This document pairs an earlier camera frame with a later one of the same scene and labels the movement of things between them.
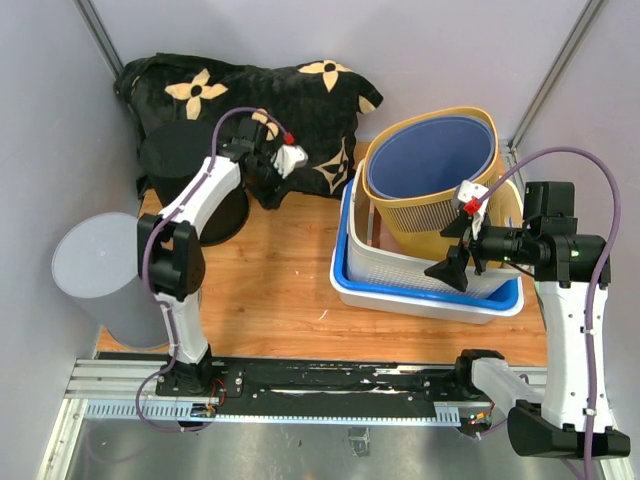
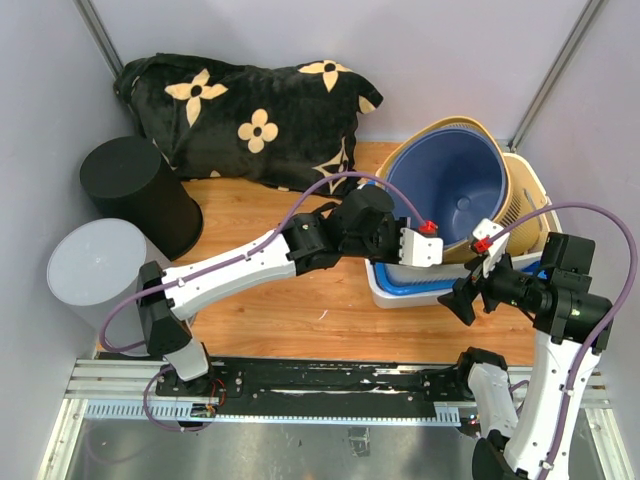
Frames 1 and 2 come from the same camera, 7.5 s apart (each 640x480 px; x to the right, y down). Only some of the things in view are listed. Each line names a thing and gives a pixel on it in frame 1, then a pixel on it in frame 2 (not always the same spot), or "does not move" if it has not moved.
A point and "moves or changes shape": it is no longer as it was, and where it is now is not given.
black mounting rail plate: (327, 386) does not move
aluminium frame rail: (98, 37) does not move
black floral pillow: (317, 103) does not move
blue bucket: (431, 157) moves or changes shape
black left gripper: (269, 191) -> (397, 225)
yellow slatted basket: (412, 227) -> (524, 214)
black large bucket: (170, 153) -> (128, 179)
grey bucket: (96, 268) does not move
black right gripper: (451, 268) -> (466, 287)
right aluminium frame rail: (587, 14) does not move
